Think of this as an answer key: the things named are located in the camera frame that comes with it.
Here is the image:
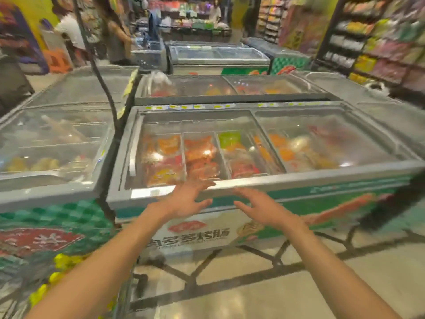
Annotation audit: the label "person's right forearm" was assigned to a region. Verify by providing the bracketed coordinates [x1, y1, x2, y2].
[285, 219, 404, 319]

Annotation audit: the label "rows of colourful shelf packets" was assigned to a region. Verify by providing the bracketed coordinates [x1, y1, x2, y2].
[324, 0, 425, 93]

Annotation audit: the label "dark wood panel display stand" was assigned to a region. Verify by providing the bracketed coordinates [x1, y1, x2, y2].
[0, 54, 35, 118]

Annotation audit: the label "chest freezer with sausage picture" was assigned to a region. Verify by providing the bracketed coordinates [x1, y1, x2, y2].
[107, 102, 425, 255]

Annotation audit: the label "person's right hand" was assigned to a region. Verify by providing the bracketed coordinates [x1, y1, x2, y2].
[232, 187, 305, 232]

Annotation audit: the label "grey glass lid chest freezer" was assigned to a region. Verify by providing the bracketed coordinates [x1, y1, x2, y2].
[166, 41, 271, 76]
[134, 73, 336, 106]

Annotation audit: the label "dark store shelving unit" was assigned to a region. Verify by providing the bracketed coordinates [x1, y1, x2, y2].
[312, 0, 425, 102]

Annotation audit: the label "green checked chest freezer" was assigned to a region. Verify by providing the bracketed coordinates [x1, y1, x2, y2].
[292, 70, 425, 153]
[0, 64, 140, 273]

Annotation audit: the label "green sided chest freezer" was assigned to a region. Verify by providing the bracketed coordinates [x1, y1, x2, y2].
[244, 37, 311, 76]

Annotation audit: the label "orange plastic stool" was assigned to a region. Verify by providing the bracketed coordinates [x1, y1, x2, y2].
[42, 49, 73, 74]

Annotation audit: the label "orange red frozen food packs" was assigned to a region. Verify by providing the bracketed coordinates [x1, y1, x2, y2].
[143, 124, 339, 187]

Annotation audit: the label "pale frozen food packs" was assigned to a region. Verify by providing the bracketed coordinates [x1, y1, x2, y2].
[3, 114, 92, 173]

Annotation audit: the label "group of yellow pouches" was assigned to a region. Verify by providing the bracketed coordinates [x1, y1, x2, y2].
[28, 252, 119, 313]

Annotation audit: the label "grey wire shopping cart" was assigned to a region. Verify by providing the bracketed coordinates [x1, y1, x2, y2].
[0, 249, 140, 319]

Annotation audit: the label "person's left hand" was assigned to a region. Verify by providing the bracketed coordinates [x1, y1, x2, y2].
[151, 179, 217, 223]

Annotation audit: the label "white plastic bag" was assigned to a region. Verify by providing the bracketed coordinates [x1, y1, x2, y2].
[146, 71, 173, 97]

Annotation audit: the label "person's left forearm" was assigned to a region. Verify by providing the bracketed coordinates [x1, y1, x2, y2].
[26, 204, 170, 319]

